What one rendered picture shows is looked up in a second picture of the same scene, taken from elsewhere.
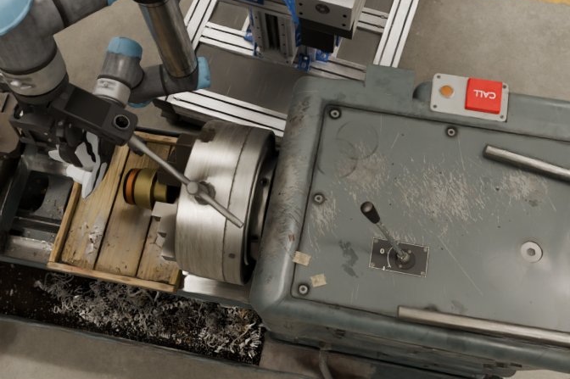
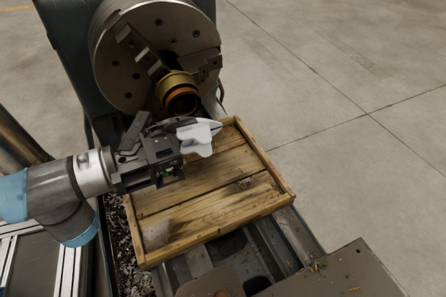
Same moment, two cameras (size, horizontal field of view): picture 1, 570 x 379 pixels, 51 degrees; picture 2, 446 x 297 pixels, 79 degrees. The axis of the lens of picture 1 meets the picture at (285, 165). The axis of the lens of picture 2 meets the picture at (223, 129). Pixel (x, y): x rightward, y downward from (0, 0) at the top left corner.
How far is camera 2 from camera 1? 1.24 m
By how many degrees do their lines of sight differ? 59
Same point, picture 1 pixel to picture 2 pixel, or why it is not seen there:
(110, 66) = (51, 169)
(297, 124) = not seen: outside the picture
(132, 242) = (225, 159)
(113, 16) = not seen: outside the picture
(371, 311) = not seen: outside the picture
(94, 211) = (225, 201)
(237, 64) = not seen: outside the picture
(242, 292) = (209, 98)
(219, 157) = not seen: outside the picture
